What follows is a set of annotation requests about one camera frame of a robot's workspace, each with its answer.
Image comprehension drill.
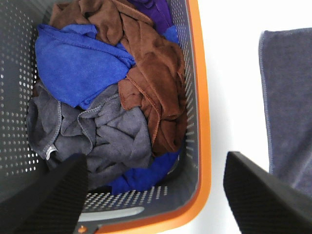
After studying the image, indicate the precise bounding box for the brown towel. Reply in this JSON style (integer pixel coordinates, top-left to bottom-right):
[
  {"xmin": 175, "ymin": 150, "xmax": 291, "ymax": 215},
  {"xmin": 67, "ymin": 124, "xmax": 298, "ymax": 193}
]
[{"xmin": 50, "ymin": 0, "xmax": 187, "ymax": 156}]

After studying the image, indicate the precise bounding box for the grey towel in basket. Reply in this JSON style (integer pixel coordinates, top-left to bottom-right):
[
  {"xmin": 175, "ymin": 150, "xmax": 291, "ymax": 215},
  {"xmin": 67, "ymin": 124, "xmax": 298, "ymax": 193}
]
[{"xmin": 26, "ymin": 82, "xmax": 152, "ymax": 190}]

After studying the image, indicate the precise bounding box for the purple towel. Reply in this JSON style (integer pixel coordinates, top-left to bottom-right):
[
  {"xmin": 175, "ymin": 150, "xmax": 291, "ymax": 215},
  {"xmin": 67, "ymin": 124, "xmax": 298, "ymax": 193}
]
[{"xmin": 129, "ymin": 0, "xmax": 173, "ymax": 34}]

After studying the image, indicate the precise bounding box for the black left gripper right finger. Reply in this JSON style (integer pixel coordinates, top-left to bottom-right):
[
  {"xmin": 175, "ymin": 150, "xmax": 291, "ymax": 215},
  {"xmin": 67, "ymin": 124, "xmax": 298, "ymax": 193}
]
[{"xmin": 223, "ymin": 152, "xmax": 312, "ymax": 234}]

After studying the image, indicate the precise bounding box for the grey perforated basket orange rim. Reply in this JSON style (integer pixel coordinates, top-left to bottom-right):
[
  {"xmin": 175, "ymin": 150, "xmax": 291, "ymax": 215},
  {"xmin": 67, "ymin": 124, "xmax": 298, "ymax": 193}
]
[{"xmin": 0, "ymin": 0, "xmax": 211, "ymax": 234}]

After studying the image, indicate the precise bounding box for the dark grey towel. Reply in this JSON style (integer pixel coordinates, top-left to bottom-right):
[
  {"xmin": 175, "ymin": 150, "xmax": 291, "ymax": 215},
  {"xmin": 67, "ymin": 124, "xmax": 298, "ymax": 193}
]
[{"xmin": 258, "ymin": 28, "xmax": 312, "ymax": 195}]

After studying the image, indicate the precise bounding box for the blue towel at bottom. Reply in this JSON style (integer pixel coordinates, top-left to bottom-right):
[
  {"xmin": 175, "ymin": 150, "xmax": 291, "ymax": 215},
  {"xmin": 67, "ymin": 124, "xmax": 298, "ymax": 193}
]
[{"xmin": 107, "ymin": 150, "xmax": 181, "ymax": 195}]

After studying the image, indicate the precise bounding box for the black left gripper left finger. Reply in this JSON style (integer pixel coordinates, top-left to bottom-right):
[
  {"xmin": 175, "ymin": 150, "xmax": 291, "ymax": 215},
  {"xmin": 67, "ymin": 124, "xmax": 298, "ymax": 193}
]
[{"xmin": 0, "ymin": 154, "xmax": 88, "ymax": 234}]

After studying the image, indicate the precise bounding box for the blue towel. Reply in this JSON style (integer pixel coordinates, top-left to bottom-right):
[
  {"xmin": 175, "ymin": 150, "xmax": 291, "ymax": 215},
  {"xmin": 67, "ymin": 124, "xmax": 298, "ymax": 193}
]
[
  {"xmin": 107, "ymin": 150, "xmax": 181, "ymax": 195},
  {"xmin": 35, "ymin": 24, "xmax": 135, "ymax": 110}
]

